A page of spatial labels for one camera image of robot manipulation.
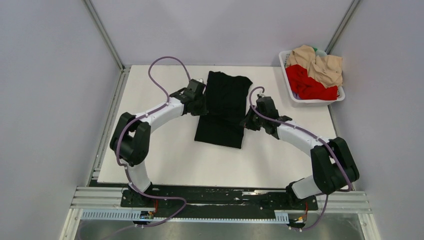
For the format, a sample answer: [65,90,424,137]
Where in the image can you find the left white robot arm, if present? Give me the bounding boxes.
[109,79,208,207]

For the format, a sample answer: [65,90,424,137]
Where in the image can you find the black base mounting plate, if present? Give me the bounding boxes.
[120,184,318,217]

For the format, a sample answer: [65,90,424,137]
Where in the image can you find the left aluminium corner post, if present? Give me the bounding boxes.
[82,0,125,72]

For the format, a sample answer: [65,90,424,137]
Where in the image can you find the red t shirt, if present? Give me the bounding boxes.
[285,64,339,101]

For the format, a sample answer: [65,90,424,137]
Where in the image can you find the black t shirt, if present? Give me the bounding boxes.
[194,71,253,149]

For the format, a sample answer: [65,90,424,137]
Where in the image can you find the beige t shirt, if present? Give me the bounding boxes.
[285,45,343,88]

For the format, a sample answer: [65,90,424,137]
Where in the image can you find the white laundry basket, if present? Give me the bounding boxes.
[278,50,346,108]

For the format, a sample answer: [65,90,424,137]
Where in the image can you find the right aluminium corner post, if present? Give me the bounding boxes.
[324,0,362,55]

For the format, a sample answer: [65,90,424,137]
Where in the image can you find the white slotted cable duct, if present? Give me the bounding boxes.
[80,209,290,224]

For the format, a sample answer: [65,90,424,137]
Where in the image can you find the aluminium corner post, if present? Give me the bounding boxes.
[324,0,362,55]
[82,0,125,72]

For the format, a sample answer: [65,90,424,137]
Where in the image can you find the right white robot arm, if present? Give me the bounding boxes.
[240,94,360,209]

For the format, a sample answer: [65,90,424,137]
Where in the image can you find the aluminium front frame rail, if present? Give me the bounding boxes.
[70,187,373,214]

